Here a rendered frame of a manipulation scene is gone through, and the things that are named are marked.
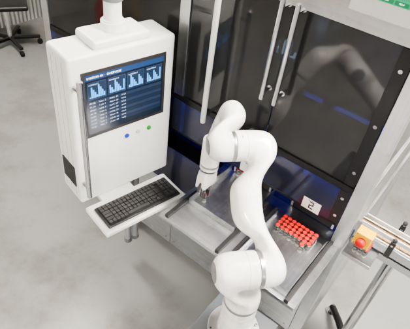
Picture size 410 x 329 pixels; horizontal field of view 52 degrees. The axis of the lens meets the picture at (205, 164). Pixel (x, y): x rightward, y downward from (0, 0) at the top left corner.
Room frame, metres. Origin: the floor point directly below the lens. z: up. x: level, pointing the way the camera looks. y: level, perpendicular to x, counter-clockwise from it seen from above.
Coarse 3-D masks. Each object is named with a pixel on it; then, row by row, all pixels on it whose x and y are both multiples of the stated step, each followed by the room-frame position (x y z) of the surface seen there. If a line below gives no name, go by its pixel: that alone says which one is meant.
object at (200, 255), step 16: (144, 176) 1.90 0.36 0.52; (384, 192) 1.72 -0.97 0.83; (368, 208) 1.53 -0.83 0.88; (160, 224) 1.82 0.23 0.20; (176, 240) 1.74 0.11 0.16; (192, 240) 1.67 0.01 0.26; (192, 256) 1.66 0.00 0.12; (208, 256) 1.60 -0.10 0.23; (336, 272) 1.49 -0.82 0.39; (272, 304) 1.34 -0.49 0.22; (288, 320) 1.28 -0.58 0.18
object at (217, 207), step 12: (228, 168) 1.63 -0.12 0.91; (216, 180) 1.56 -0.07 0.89; (228, 180) 1.58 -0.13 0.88; (216, 192) 1.48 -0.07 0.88; (228, 192) 1.49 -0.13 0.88; (264, 192) 1.53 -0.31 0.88; (192, 204) 1.37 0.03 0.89; (204, 204) 1.39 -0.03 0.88; (216, 204) 1.40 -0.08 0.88; (228, 204) 1.41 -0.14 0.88; (216, 216) 1.30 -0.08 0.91; (228, 216) 1.34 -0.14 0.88; (228, 228) 1.26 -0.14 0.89
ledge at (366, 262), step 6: (348, 246) 1.26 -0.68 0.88; (342, 252) 1.23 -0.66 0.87; (348, 252) 1.23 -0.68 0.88; (372, 252) 1.25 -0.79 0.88; (354, 258) 1.20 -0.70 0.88; (360, 258) 1.20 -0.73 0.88; (366, 258) 1.21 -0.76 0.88; (372, 258) 1.21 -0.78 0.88; (360, 264) 1.18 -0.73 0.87; (366, 264) 1.18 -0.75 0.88
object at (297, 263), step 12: (276, 216) 1.38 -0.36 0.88; (252, 240) 1.21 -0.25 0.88; (276, 240) 1.23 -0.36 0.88; (288, 252) 1.18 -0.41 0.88; (312, 252) 1.20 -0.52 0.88; (288, 264) 1.11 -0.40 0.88; (300, 264) 1.12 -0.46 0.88; (288, 276) 1.05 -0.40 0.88; (300, 276) 1.04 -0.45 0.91; (276, 288) 0.99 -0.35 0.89; (288, 288) 1.00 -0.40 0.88
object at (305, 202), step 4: (304, 196) 1.36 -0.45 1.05; (304, 200) 1.36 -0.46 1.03; (308, 200) 1.35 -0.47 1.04; (312, 200) 1.34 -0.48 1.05; (304, 204) 1.36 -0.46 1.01; (308, 204) 1.35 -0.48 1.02; (312, 204) 1.34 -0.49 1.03; (316, 204) 1.33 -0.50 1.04; (308, 208) 1.35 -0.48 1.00; (312, 208) 1.34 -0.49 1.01; (316, 208) 1.33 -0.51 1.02; (320, 208) 1.32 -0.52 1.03; (316, 212) 1.32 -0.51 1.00
